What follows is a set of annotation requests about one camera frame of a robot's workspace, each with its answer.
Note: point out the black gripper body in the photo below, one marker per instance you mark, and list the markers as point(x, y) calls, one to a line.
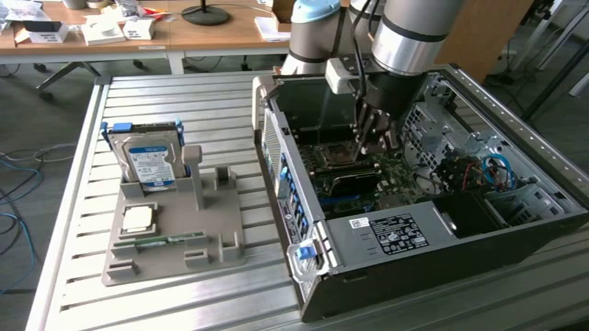
point(391, 93)

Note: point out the black Nvidia graphics card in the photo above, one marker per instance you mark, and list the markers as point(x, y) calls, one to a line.
point(357, 186)

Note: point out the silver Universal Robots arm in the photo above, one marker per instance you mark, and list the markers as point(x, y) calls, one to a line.
point(414, 34)

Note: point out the metal CPU socket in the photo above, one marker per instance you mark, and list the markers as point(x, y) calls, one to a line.
point(335, 153)

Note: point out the perforated metal drive cage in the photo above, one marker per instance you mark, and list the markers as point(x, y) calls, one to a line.
point(430, 138)

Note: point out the blue expansion slot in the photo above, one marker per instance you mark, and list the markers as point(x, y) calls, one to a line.
point(342, 200)

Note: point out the wooden cabinet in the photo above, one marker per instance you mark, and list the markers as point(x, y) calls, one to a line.
point(497, 34)

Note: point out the white paper stack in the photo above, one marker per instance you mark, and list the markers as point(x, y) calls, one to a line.
point(274, 31)

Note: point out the brown cardboard box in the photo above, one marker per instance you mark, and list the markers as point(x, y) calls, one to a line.
point(283, 12)

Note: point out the grey power supply unit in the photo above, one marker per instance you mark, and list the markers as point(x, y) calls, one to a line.
point(363, 248)

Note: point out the metal disk bay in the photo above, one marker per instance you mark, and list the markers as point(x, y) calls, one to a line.
point(529, 203)

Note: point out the wooden office desk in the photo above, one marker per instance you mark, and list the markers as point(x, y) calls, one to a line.
point(230, 38)
point(68, 50)

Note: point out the black open PC case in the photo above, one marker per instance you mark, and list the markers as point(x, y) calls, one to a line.
point(414, 282)

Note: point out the black round lamp base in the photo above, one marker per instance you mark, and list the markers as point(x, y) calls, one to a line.
point(204, 16)

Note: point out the hard disk in blue carrier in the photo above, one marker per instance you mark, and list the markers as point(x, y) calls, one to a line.
point(147, 165)

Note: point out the grey plastic parts rack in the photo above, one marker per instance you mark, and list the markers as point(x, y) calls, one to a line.
point(175, 220)

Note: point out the silver CPU chip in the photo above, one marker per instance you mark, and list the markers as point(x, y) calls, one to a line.
point(136, 220)

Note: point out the green RAM stick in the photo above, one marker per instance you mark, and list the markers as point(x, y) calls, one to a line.
point(151, 243)

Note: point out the red yellow packet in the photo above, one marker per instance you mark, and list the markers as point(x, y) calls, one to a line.
point(154, 13)

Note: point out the white carton with label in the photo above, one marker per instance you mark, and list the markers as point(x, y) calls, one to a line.
point(138, 29)

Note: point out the white box with tape roll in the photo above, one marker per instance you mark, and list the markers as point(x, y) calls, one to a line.
point(103, 32)

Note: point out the beige tape roll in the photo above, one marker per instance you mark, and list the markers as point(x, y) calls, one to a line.
point(98, 3)

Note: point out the metal cup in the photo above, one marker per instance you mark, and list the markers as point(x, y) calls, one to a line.
point(75, 3)

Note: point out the white box with black print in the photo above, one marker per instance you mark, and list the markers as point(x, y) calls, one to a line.
point(48, 36)

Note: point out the small black box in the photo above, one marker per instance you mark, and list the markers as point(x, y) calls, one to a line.
point(41, 25)

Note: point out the clear plastic bag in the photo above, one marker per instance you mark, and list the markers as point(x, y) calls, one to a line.
point(23, 10)

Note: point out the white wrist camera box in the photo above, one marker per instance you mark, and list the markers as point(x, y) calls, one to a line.
point(342, 77)

